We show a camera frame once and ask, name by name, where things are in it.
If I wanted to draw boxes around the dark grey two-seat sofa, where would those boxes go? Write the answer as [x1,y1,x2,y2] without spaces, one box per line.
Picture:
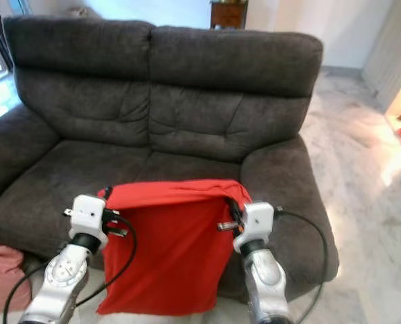
[0,15,340,313]

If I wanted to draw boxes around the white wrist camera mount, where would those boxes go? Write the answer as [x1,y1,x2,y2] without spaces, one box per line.
[233,201,275,254]
[71,194,109,242]

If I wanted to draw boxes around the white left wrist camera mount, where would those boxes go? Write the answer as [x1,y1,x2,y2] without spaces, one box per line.
[71,194,109,242]

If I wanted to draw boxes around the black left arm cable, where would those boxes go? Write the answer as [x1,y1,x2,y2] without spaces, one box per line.
[3,213,140,324]

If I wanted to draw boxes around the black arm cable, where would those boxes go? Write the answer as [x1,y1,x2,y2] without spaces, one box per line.
[3,213,140,324]
[273,209,330,324]

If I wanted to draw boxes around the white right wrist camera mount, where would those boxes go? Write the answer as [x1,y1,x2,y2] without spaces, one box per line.
[233,201,275,254]

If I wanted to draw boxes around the red pillow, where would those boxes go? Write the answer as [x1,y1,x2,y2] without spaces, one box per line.
[96,178,253,317]

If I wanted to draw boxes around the pink striped cushion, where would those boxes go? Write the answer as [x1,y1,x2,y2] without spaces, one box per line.
[0,238,29,315]

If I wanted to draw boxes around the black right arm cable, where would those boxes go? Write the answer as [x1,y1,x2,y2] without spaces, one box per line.
[273,209,330,324]

